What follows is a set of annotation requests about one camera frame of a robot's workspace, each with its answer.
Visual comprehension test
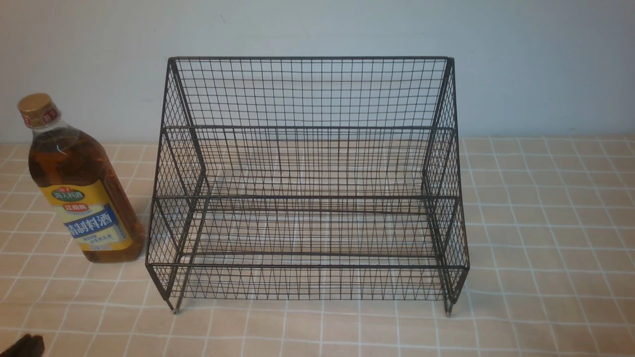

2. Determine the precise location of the amber cooking wine bottle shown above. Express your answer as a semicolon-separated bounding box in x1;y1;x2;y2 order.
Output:
17;93;145;263

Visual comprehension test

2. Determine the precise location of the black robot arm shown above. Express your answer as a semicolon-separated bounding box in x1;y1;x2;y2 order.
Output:
0;334;45;357

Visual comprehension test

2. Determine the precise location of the black wire mesh shelf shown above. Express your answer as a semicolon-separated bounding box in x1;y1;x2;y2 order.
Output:
145;56;470;315

